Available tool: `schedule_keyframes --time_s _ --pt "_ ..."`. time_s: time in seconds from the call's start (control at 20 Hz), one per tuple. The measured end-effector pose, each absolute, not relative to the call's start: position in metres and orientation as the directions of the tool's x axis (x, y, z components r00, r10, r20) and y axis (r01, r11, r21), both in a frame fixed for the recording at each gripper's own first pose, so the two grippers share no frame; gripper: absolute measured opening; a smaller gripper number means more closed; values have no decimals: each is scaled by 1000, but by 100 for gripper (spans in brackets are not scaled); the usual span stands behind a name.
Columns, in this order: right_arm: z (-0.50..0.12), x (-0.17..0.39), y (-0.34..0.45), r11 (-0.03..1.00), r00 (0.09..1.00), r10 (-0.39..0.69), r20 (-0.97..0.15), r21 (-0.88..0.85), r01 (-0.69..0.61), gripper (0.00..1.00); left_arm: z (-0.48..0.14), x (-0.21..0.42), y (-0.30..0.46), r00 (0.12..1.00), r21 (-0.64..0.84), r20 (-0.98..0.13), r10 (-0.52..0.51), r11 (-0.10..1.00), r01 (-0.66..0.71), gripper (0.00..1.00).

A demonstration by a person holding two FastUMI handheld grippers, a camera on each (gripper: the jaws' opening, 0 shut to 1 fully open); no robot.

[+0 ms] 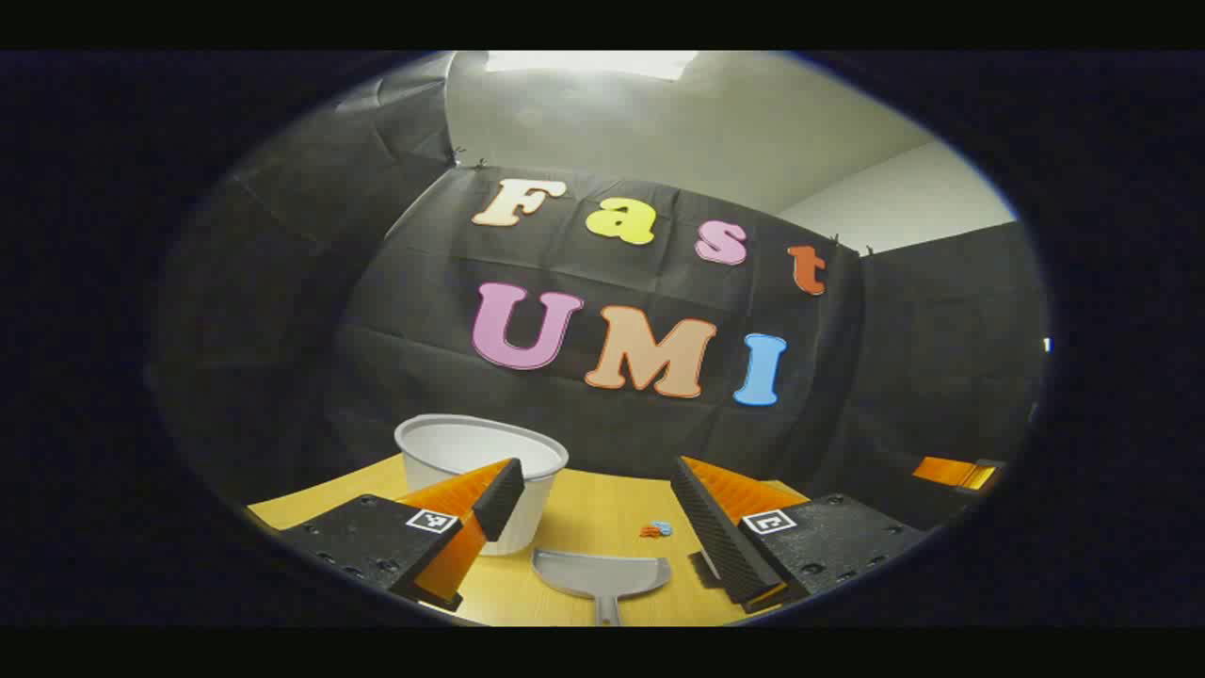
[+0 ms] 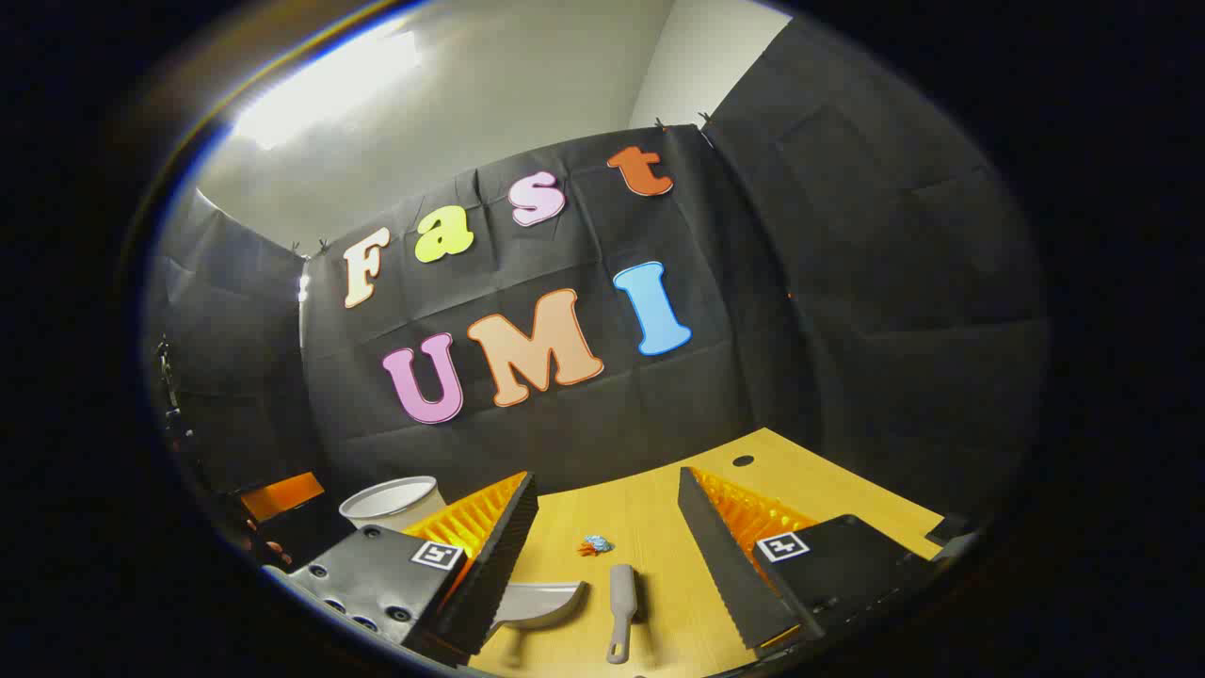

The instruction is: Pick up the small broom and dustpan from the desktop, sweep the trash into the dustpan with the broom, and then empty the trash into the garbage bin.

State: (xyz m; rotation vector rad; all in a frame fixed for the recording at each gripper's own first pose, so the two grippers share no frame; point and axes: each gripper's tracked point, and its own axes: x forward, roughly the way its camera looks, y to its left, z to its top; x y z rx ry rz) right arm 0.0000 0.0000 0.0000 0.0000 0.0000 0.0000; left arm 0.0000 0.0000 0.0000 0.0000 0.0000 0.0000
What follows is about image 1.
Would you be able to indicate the yellow wooden desktop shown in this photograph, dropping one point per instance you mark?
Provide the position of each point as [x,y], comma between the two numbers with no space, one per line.
[593,508]

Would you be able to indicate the white ribbed garbage bin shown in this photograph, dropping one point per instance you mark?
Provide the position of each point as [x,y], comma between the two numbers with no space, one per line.
[471,447]

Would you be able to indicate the grey plastic dustpan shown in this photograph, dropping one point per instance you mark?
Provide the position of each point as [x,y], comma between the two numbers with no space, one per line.
[602,573]

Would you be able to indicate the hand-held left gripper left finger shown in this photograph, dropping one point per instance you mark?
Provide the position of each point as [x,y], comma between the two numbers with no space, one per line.
[499,499]

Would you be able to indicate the ceiling light panel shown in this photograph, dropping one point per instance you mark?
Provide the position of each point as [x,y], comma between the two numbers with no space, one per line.
[588,62]

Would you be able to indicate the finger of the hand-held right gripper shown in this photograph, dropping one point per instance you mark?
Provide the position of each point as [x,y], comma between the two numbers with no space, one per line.
[946,471]

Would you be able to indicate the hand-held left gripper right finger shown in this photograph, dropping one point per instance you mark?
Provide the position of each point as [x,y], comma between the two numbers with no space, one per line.
[720,537]

